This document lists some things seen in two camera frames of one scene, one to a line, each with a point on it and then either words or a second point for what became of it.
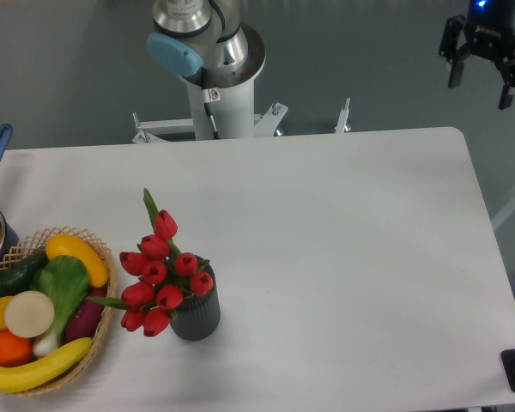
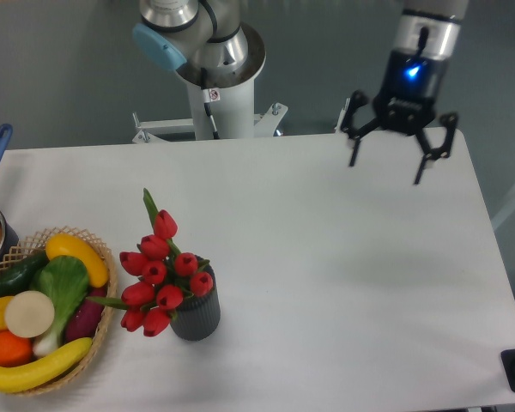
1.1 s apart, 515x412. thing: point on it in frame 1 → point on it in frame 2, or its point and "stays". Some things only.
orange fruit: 7,349 stays
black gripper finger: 453,53 → 355,99
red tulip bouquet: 166,276 stays
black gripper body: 490,28 → 412,84
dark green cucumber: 15,278 stays
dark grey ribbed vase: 198,318 stays
